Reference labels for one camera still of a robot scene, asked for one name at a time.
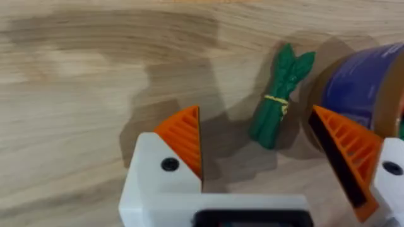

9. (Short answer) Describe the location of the white orange left gripper right finger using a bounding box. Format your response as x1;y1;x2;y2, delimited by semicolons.
308;105;404;223

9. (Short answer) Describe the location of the white orange left gripper left finger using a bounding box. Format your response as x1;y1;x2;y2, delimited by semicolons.
118;105;203;227

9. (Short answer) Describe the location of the blue toy tub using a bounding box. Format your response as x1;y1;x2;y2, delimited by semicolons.
320;42;404;139

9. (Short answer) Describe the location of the green toy asparagus bundle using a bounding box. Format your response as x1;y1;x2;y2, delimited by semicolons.
248;42;316;150

